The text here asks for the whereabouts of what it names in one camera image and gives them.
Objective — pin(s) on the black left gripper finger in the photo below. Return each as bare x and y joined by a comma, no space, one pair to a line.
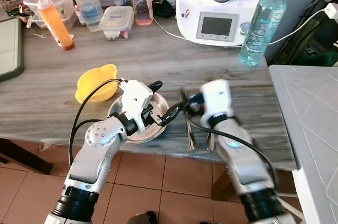
171,114
156,85

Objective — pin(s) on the round steel plate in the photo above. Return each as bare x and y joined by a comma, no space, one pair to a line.
160,101

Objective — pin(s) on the steel fork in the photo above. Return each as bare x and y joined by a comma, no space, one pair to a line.
190,137

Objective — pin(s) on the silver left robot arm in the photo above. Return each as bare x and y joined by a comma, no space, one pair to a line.
95,155

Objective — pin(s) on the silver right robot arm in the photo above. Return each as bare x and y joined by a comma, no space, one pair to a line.
237,160

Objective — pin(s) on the steel cutlery piece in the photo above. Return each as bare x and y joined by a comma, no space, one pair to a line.
211,142

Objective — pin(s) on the yellow plastic bowl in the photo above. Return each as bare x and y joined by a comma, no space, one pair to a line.
92,84

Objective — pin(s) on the small clear lidded container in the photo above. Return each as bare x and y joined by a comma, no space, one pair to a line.
116,20

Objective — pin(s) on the small black pouch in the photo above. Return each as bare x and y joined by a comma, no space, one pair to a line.
165,8

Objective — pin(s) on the white food processor steel bowl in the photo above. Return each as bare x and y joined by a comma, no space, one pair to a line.
190,2

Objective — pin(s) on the blue plastic water bottle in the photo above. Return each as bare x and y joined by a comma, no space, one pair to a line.
261,28

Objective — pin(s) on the clear bottle with orange cap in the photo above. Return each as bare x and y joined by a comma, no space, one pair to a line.
87,2

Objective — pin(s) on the orange sauce squeeze bottle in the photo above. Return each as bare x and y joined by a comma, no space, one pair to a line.
55,26

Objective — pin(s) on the white plastic folding table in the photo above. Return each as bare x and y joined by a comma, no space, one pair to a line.
311,129

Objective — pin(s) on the clear plastic tub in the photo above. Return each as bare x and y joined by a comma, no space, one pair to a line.
63,5

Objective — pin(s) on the pale tray with dark rim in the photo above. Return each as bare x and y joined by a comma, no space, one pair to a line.
9,49

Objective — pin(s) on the white charger adapter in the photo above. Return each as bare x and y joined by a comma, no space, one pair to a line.
331,11

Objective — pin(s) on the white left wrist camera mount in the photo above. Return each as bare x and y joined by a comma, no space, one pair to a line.
134,100

